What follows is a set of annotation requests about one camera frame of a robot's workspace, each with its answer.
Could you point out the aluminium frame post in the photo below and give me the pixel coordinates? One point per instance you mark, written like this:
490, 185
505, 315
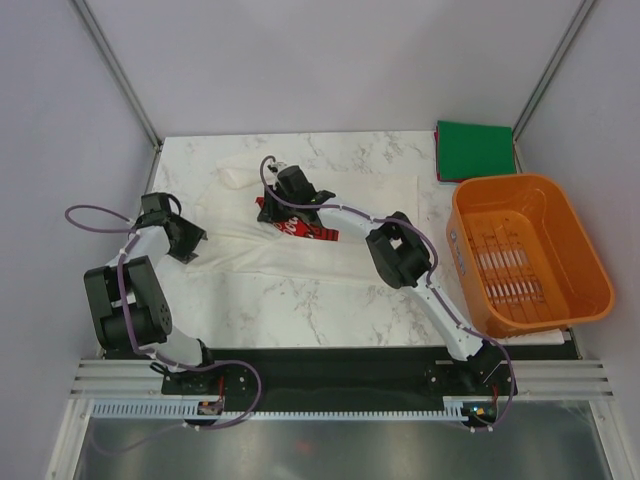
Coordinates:
109, 58
553, 65

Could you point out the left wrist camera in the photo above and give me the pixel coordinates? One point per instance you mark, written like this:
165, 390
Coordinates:
160, 202

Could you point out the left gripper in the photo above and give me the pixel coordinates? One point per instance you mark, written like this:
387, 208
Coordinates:
193, 237

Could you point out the left aluminium frame post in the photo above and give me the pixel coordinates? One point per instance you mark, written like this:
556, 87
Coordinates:
109, 58

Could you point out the right aluminium frame post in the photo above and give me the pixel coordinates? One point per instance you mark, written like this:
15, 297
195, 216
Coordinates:
553, 65

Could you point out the folded green t-shirt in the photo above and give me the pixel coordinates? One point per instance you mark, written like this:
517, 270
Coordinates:
469, 151

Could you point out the orange plastic basket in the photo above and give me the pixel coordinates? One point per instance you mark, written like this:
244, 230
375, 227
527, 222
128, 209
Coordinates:
523, 258

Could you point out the white coca-cola t-shirt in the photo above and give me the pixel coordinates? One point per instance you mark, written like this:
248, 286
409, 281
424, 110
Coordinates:
237, 242

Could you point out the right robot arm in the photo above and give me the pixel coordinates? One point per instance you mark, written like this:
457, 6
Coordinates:
403, 259

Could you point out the folded red t-shirt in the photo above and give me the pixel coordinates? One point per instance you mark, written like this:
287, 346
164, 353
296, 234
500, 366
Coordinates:
436, 150

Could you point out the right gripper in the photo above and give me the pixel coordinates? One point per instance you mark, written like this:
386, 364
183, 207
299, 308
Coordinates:
268, 212

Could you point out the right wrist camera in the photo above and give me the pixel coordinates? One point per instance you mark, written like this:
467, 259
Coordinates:
292, 184

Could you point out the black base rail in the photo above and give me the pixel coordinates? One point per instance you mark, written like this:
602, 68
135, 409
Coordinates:
353, 379

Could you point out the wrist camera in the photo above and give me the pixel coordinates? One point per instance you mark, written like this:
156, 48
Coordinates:
292, 184
160, 202

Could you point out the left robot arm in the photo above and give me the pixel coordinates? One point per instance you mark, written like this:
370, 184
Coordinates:
129, 309

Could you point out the white slotted cable duct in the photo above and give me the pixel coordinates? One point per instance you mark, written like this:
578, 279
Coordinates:
452, 410

